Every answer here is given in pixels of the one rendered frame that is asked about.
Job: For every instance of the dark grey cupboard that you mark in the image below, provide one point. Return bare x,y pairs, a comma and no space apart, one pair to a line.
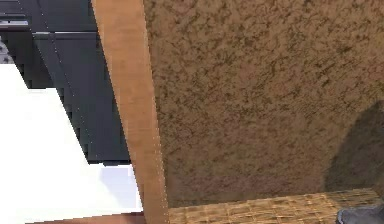
85,86

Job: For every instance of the grey rounded object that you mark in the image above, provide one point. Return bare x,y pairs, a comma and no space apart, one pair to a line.
364,216

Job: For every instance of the light wooden door frame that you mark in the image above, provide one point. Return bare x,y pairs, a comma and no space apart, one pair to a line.
131,83

